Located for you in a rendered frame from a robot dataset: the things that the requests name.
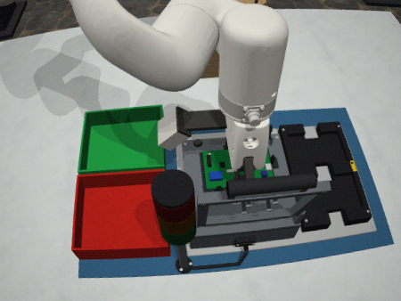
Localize green open-top bin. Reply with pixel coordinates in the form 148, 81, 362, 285
78, 105, 166, 175

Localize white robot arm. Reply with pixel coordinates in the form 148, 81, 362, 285
69, 0, 289, 151

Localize green circuit board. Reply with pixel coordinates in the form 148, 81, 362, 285
202, 150, 274, 190

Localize red open bin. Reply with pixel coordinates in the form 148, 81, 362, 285
71, 169, 171, 260

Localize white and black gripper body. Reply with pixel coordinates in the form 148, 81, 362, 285
218, 103, 274, 172

